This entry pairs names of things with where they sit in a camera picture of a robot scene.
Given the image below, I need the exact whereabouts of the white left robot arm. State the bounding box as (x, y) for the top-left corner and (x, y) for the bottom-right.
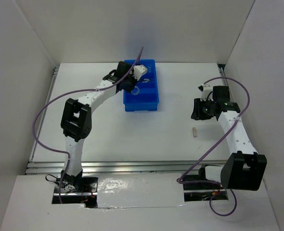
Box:
(61, 61), (148, 192)

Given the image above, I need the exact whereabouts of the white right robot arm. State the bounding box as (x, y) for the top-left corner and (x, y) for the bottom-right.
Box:
(191, 84), (267, 191)

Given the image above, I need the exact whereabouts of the white front cover board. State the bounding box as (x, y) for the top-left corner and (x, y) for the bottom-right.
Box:
(97, 173), (185, 208)

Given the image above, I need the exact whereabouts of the aluminium table frame rail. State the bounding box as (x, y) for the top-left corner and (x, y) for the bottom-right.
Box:
(25, 63), (223, 175)

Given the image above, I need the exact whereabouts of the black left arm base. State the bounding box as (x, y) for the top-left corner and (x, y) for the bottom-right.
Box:
(45, 172), (99, 209)

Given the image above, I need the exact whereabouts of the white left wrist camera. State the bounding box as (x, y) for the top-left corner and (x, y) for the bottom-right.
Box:
(133, 64), (148, 81)

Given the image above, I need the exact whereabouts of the blue compartment storage bin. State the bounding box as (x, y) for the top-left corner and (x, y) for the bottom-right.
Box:
(123, 59), (159, 112)

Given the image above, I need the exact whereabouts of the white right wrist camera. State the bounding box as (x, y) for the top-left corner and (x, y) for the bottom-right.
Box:
(198, 84), (213, 101)

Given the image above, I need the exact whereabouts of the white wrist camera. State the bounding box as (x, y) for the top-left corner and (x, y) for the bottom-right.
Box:
(198, 84), (213, 101)
(133, 64), (148, 81)

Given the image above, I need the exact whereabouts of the white eraser block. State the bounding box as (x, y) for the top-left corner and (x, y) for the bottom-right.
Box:
(192, 127), (198, 138)

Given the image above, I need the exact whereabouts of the clear tape roll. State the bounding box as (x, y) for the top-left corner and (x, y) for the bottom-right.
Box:
(131, 86), (140, 95)

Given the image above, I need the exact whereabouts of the blue gel pen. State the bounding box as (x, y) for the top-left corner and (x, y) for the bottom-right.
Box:
(141, 78), (153, 83)

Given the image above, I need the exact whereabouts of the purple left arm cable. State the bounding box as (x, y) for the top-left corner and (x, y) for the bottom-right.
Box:
(31, 46), (145, 205)

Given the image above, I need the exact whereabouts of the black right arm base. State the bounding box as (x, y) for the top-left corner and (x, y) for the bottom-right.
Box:
(183, 165), (228, 202)

